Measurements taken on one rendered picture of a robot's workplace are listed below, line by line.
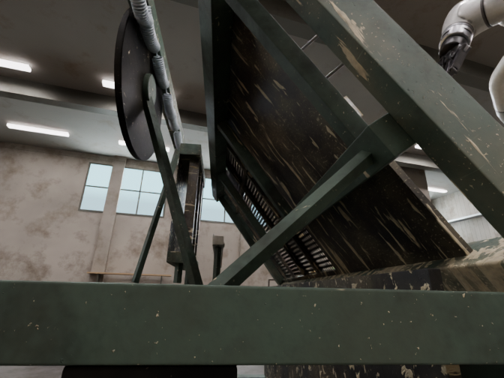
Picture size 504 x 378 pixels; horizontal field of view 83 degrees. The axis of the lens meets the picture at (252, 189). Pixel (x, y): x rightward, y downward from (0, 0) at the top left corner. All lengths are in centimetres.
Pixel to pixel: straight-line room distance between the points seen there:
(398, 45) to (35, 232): 850
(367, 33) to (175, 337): 61
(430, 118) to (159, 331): 53
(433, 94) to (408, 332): 40
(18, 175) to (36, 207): 96
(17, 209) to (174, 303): 864
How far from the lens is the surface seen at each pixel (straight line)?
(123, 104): 144
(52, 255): 849
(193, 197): 205
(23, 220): 886
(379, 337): 44
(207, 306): 39
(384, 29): 68
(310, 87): 71
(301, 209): 53
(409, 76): 63
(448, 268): 80
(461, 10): 131
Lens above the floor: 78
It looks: 20 degrees up
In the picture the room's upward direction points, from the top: 1 degrees clockwise
